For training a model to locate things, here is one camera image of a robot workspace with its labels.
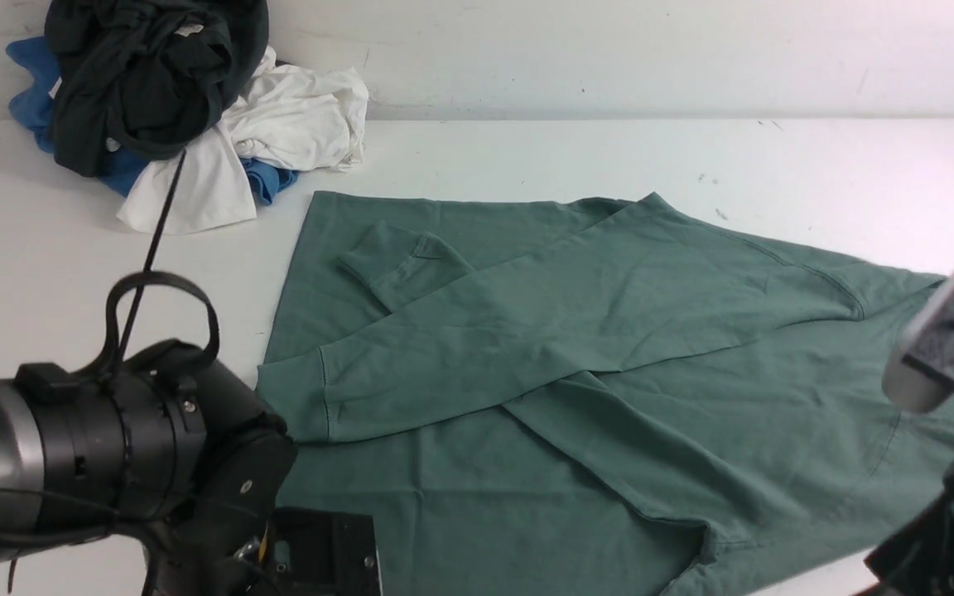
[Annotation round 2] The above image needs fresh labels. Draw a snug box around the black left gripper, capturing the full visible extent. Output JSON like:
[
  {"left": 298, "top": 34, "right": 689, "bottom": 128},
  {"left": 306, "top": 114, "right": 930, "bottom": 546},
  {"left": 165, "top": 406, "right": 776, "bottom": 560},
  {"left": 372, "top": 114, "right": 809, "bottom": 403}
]
[{"left": 142, "top": 426, "right": 298, "bottom": 595}]

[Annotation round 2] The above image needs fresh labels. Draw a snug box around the green long sleeve shirt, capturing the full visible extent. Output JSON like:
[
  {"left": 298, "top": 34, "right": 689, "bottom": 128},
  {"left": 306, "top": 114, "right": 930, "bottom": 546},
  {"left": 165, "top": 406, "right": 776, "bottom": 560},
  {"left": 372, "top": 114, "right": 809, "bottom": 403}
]
[{"left": 258, "top": 191, "right": 954, "bottom": 595}]

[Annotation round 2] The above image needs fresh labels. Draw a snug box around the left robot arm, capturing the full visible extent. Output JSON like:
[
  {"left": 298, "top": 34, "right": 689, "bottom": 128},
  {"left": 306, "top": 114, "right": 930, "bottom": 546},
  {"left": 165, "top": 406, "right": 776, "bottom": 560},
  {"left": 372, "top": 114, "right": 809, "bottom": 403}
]
[{"left": 0, "top": 340, "right": 298, "bottom": 595}]

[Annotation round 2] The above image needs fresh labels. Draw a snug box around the dark green garment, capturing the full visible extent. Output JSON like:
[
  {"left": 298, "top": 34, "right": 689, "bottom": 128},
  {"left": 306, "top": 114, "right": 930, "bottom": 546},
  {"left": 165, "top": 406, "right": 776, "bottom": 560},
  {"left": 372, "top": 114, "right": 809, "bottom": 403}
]
[{"left": 43, "top": 1, "right": 270, "bottom": 177}]

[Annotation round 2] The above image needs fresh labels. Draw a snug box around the blue garment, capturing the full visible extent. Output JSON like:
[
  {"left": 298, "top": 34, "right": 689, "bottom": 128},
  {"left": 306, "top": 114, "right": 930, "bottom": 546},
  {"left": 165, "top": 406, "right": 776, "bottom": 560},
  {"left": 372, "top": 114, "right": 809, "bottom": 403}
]
[{"left": 5, "top": 36, "right": 300, "bottom": 206}]

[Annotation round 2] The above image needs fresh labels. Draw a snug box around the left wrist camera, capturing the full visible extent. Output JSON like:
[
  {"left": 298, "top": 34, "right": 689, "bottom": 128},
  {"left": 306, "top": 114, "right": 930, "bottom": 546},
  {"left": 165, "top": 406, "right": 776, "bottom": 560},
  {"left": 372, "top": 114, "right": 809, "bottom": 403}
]
[{"left": 260, "top": 507, "right": 383, "bottom": 595}]

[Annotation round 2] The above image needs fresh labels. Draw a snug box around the left black camera cable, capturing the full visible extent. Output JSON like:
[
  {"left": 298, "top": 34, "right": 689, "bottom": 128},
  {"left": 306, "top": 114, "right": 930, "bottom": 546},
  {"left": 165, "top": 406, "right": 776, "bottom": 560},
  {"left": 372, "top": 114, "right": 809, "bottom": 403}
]
[{"left": 5, "top": 149, "right": 221, "bottom": 594}]

